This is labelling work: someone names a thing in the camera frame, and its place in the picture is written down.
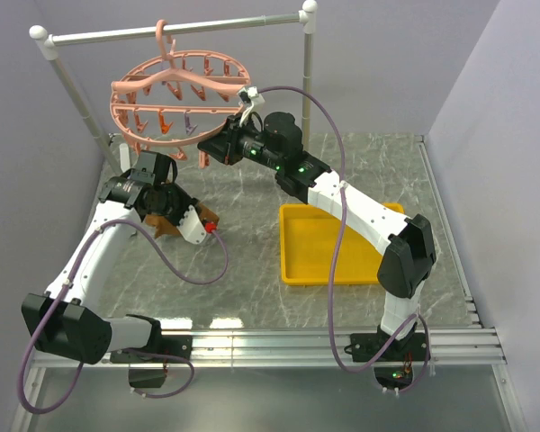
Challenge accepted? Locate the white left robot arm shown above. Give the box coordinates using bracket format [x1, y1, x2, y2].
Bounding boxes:
[22, 150, 206, 365]

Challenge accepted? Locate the pink round clip hanger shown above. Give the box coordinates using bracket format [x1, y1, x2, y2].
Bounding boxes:
[109, 20, 251, 160]

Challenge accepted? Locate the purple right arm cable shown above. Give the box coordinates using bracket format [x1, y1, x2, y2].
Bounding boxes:
[256, 85, 432, 398]

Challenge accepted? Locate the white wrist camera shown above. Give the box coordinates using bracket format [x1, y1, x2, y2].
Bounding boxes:
[238, 85, 265, 127]
[177, 202, 220, 245]

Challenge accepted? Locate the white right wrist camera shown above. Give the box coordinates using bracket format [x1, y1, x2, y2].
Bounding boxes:
[238, 85, 265, 127]

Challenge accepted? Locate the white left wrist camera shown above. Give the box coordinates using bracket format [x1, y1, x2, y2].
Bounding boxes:
[177, 202, 220, 245]

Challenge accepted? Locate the yellow plastic tray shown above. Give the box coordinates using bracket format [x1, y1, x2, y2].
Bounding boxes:
[279, 204, 382, 285]

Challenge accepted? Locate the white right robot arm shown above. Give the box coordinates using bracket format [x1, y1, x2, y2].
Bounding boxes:
[198, 112, 437, 360]

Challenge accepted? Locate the aluminium rail frame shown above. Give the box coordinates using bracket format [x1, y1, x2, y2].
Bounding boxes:
[13, 133, 527, 431]

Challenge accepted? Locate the white metal drying rack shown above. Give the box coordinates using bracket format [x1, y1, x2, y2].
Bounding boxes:
[29, 1, 318, 174]

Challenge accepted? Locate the brown underwear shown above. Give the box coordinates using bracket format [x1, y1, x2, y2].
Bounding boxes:
[144, 202, 220, 239]

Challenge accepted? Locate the orange clothes peg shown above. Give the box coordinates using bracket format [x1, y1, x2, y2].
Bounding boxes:
[158, 111, 174, 135]

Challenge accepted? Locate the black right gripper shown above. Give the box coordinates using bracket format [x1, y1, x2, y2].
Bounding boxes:
[198, 114, 284, 173]

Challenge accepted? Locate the purple clothes peg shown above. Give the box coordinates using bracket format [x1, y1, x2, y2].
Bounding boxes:
[184, 112, 197, 136]

